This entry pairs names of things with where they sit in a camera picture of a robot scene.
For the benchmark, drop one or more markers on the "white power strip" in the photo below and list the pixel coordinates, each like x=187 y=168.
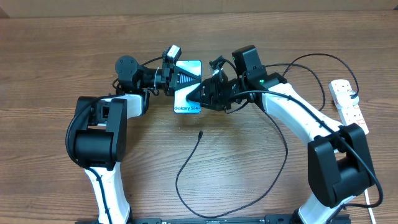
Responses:
x=348 y=108

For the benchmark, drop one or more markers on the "white charger plug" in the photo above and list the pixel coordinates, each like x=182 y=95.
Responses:
x=345 y=99

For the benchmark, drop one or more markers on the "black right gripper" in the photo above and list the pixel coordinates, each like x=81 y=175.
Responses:
x=210 y=86

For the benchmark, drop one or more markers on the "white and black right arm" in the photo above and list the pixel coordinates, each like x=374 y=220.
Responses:
x=339 y=161

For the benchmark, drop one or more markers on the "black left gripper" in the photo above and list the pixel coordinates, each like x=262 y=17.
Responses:
x=171 y=76

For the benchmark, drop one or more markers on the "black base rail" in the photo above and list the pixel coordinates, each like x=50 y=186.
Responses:
x=268 y=219

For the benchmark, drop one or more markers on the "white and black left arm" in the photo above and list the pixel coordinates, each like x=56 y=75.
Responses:
x=96 y=136

